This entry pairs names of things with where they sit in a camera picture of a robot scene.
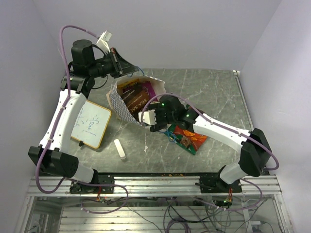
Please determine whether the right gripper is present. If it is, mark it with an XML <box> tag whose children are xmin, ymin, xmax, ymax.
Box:
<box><xmin>147</xmin><ymin>103</ymin><xmax>176</xmax><ymax>131</ymax></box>

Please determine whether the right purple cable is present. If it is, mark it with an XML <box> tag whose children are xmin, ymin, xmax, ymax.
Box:
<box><xmin>155</xmin><ymin>93</ymin><xmax>280</xmax><ymax>212</ymax></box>

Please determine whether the white marker eraser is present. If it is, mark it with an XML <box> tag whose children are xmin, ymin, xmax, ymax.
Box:
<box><xmin>114</xmin><ymin>139</ymin><xmax>126</xmax><ymax>160</ymax></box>

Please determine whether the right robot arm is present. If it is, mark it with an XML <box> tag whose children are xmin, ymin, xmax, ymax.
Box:
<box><xmin>138</xmin><ymin>93</ymin><xmax>272</xmax><ymax>192</ymax></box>

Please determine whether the purple cable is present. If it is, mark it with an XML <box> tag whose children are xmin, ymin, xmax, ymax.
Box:
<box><xmin>35</xmin><ymin>25</ymin><xmax>128</xmax><ymax>214</ymax></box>
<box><xmin>155</xmin><ymin>93</ymin><xmax>280</xmax><ymax>212</ymax></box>

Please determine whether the purple candy bag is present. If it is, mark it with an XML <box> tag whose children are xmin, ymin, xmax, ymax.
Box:
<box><xmin>121</xmin><ymin>81</ymin><xmax>157</xmax><ymax>100</ymax></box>

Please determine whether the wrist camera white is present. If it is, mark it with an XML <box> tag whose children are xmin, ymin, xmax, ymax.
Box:
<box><xmin>138</xmin><ymin>110</ymin><xmax>156</xmax><ymax>126</ymax></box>
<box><xmin>96</xmin><ymin>31</ymin><xmax>112</xmax><ymax>54</ymax></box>

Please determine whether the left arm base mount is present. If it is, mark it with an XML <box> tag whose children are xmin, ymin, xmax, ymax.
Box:
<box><xmin>69</xmin><ymin>173</ymin><xmax>115</xmax><ymax>194</ymax></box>

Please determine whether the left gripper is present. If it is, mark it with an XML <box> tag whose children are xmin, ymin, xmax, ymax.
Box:
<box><xmin>89</xmin><ymin>48</ymin><xmax>140</xmax><ymax>79</ymax></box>

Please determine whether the red Doritos chip bag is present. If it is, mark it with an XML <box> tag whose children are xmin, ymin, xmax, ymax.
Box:
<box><xmin>172</xmin><ymin>126</ymin><xmax>207</xmax><ymax>155</ymax></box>

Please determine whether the aluminium rail frame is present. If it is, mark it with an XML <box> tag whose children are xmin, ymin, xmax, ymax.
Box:
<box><xmin>16</xmin><ymin>173</ymin><xmax>293</xmax><ymax>233</ymax></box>

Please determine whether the green snack bag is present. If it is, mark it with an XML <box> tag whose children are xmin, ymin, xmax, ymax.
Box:
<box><xmin>164</xmin><ymin>105</ymin><xmax>207</xmax><ymax>155</ymax></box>

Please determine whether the checkered paper bag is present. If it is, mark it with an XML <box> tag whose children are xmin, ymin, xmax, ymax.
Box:
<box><xmin>106</xmin><ymin>75</ymin><xmax>166</xmax><ymax>124</ymax></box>

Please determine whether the brown sea salt chip bag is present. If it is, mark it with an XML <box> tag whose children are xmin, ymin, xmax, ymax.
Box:
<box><xmin>121</xmin><ymin>89</ymin><xmax>150</xmax><ymax>115</ymax></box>

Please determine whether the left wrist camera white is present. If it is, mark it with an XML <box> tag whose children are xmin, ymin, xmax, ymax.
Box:
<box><xmin>96</xmin><ymin>31</ymin><xmax>112</xmax><ymax>54</ymax></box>

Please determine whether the small whiteboard orange frame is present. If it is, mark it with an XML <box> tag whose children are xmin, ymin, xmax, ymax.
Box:
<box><xmin>71</xmin><ymin>100</ymin><xmax>112</xmax><ymax>149</ymax></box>

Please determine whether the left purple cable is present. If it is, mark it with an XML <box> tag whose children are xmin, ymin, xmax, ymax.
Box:
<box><xmin>35</xmin><ymin>25</ymin><xmax>128</xmax><ymax>214</ymax></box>

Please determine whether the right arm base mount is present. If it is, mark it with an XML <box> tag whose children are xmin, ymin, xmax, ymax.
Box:
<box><xmin>195</xmin><ymin>173</ymin><xmax>242</xmax><ymax>193</ymax></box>

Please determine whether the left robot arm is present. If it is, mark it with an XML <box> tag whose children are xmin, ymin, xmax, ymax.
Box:
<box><xmin>28</xmin><ymin>39</ymin><xmax>138</xmax><ymax>193</ymax></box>

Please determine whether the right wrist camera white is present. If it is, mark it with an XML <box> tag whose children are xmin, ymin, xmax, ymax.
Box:
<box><xmin>138</xmin><ymin>110</ymin><xmax>156</xmax><ymax>126</ymax></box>

